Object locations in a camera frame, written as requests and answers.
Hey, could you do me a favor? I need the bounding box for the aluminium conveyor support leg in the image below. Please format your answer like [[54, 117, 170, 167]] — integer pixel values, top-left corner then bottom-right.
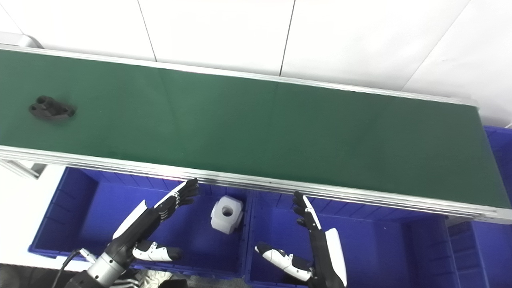
[[0, 159, 47, 180]]

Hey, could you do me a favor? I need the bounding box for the grey conveyor end housing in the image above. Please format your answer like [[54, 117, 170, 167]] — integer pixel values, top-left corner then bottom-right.
[[0, 32, 43, 50]]

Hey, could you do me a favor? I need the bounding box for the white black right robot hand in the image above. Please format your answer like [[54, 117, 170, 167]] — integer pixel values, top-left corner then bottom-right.
[[255, 191, 348, 288]]

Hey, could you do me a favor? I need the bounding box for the white block part with hole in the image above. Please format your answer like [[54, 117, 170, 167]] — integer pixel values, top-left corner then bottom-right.
[[210, 195, 244, 234]]

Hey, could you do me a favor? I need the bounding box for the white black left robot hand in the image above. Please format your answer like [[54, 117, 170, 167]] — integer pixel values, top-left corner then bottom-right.
[[105, 178, 200, 265]]

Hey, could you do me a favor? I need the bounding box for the green conveyor belt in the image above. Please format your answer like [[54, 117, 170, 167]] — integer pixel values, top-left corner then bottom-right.
[[0, 43, 512, 224]]

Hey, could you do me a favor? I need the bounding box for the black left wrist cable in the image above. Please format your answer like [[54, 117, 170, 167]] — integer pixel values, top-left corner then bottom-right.
[[51, 248, 97, 288]]

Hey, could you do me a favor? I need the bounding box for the black flange part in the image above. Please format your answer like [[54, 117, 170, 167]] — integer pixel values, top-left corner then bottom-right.
[[29, 95, 76, 121]]

